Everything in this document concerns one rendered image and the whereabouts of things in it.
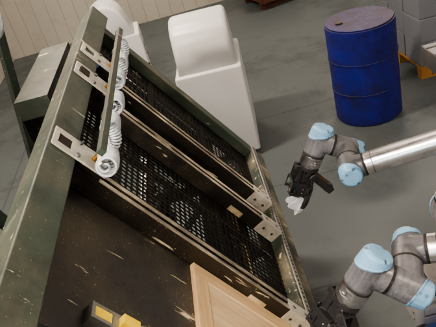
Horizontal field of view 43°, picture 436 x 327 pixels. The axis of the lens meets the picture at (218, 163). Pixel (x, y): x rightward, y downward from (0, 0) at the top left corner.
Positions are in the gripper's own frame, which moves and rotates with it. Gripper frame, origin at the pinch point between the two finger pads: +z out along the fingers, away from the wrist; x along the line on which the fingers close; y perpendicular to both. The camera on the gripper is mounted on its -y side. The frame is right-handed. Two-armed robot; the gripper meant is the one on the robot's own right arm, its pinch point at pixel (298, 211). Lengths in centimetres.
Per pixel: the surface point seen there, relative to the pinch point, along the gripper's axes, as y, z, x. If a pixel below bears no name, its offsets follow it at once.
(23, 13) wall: 223, 188, -783
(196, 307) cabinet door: 38, 15, 38
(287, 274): -12.2, 40.9, -13.6
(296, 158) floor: -93, 100, -240
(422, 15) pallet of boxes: -197, -26, -319
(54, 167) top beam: 85, -22, 29
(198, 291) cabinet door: 37, 15, 31
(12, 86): 123, 24, -123
